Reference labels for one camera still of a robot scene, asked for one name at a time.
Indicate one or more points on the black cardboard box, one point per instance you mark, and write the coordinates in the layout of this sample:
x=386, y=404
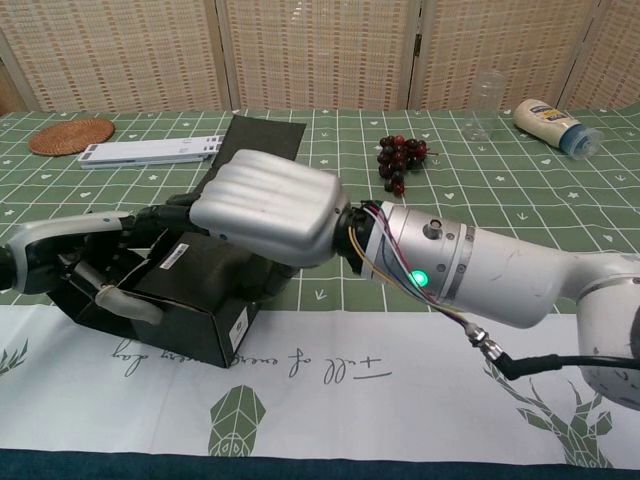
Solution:
x=200, y=280

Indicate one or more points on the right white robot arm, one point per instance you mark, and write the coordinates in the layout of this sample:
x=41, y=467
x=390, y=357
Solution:
x=500, y=280

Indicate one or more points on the clear glass cup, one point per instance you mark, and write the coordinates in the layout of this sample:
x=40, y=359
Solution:
x=482, y=125

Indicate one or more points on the green checked tablecloth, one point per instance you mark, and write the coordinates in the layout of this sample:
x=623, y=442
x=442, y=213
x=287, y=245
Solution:
x=450, y=350

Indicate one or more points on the mayonnaise squeeze bottle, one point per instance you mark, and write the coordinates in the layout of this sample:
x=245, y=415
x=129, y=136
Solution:
x=545, y=122

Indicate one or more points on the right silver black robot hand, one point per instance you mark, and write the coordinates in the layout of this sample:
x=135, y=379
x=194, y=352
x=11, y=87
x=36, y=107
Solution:
x=270, y=205

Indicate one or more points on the dark red grape bunch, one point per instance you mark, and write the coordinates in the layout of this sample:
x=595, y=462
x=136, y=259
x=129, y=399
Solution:
x=400, y=155

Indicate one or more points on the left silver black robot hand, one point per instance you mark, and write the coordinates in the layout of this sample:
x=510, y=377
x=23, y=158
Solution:
x=55, y=232

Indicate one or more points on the white rectangular device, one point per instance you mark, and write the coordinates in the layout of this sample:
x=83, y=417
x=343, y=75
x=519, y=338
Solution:
x=150, y=150

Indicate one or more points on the bamboo folding screen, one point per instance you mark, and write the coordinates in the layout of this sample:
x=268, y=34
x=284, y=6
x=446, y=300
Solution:
x=300, y=50

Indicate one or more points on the round woven rattan coaster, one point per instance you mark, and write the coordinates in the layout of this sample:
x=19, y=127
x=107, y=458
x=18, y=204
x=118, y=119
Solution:
x=70, y=137

